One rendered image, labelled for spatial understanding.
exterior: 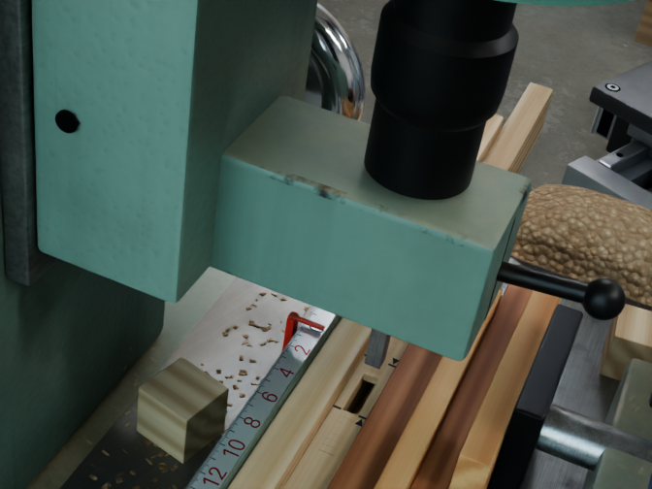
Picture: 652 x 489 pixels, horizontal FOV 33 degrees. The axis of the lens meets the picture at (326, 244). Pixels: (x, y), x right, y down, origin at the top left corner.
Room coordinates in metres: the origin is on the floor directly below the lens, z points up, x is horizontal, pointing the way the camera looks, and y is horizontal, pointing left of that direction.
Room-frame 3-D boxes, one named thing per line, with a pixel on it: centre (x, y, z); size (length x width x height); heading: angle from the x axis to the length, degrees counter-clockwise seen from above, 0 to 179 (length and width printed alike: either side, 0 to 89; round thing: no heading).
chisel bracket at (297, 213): (0.45, -0.02, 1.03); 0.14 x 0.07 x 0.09; 73
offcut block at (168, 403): (0.51, 0.07, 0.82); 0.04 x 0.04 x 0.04; 59
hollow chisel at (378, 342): (0.44, -0.04, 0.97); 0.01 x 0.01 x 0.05; 73
